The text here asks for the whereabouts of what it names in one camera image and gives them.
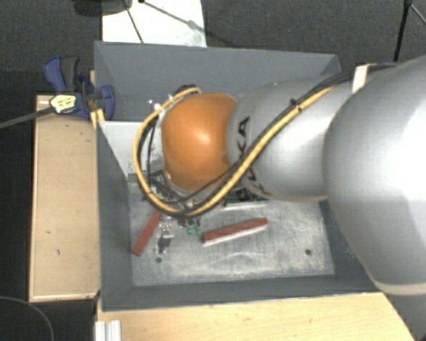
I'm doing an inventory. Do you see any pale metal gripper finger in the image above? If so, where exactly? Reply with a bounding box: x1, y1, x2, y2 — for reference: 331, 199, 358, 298
157, 222, 168, 256
165, 222, 175, 255

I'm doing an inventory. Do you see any red-brown flat block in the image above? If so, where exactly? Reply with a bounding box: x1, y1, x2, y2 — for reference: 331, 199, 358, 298
131, 209, 163, 257
200, 217, 270, 248

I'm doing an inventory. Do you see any grey metal bin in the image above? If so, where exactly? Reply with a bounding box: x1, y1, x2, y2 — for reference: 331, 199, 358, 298
92, 40, 381, 313

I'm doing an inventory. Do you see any pale wood flat board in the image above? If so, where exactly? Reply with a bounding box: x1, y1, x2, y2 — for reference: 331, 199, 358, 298
28, 94, 102, 303

